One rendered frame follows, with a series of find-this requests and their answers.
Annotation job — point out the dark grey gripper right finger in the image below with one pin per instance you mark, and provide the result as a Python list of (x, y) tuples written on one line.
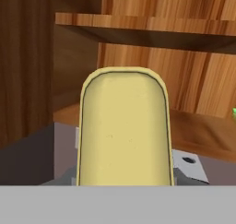
[(189, 166)]

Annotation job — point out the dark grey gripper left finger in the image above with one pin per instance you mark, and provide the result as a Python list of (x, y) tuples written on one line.
[(68, 177)]

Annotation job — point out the pale yellow can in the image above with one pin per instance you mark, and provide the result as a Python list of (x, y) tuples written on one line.
[(123, 129)]

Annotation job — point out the wooden cabinet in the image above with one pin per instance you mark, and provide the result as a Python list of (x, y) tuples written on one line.
[(196, 86)]

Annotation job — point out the wooden cabinet door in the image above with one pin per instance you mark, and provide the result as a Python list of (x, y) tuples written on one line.
[(24, 64)]

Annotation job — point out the wooden cabinet shelf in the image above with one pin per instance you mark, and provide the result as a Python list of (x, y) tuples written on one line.
[(147, 29)]

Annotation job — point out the green object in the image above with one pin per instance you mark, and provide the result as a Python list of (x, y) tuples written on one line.
[(234, 113)]

